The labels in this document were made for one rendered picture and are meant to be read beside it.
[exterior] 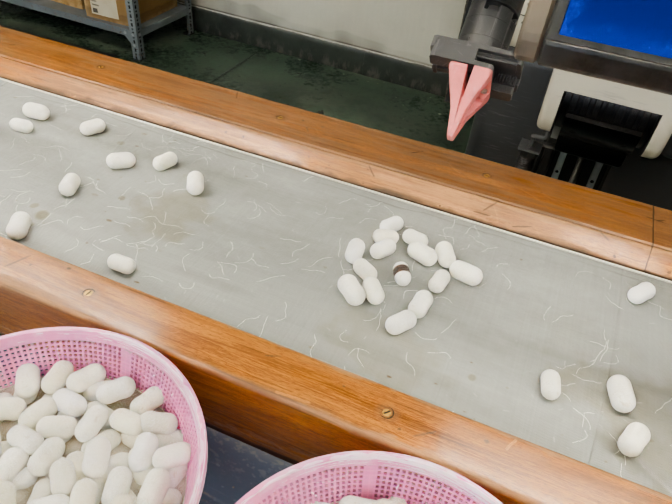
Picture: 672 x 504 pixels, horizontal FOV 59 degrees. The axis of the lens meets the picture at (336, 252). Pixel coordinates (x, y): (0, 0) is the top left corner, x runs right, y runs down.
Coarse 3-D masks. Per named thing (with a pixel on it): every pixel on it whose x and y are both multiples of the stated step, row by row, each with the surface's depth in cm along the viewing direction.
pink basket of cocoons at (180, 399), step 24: (0, 336) 51; (24, 336) 52; (48, 336) 52; (72, 336) 52; (96, 336) 52; (120, 336) 52; (0, 360) 51; (24, 360) 52; (48, 360) 53; (72, 360) 53; (120, 360) 53; (144, 360) 52; (168, 360) 50; (0, 384) 52; (144, 384) 53; (168, 384) 51; (168, 408) 51; (192, 408) 48; (192, 432) 47; (192, 456) 47; (192, 480) 45
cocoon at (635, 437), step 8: (632, 424) 51; (640, 424) 51; (624, 432) 50; (632, 432) 50; (640, 432) 50; (648, 432) 50; (624, 440) 50; (632, 440) 49; (640, 440) 49; (648, 440) 50; (624, 448) 49; (632, 448) 49; (640, 448) 49; (632, 456) 49
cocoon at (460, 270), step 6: (456, 264) 64; (462, 264) 64; (468, 264) 64; (450, 270) 65; (456, 270) 64; (462, 270) 64; (468, 270) 64; (474, 270) 64; (480, 270) 64; (456, 276) 64; (462, 276) 64; (468, 276) 64; (474, 276) 63; (480, 276) 64; (468, 282) 64; (474, 282) 64
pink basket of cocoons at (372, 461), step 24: (336, 456) 45; (360, 456) 45; (384, 456) 45; (408, 456) 45; (288, 480) 44; (312, 480) 45; (336, 480) 46; (384, 480) 46; (408, 480) 46; (432, 480) 45; (456, 480) 44
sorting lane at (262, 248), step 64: (0, 128) 82; (64, 128) 83; (128, 128) 84; (0, 192) 71; (128, 192) 73; (256, 192) 75; (320, 192) 76; (64, 256) 63; (128, 256) 64; (192, 256) 65; (256, 256) 66; (320, 256) 67; (512, 256) 69; (576, 256) 70; (256, 320) 59; (320, 320) 59; (384, 320) 60; (448, 320) 61; (512, 320) 61; (576, 320) 62; (640, 320) 63; (384, 384) 54; (448, 384) 55; (512, 384) 55; (576, 384) 56; (640, 384) 56; (576, 448) 50
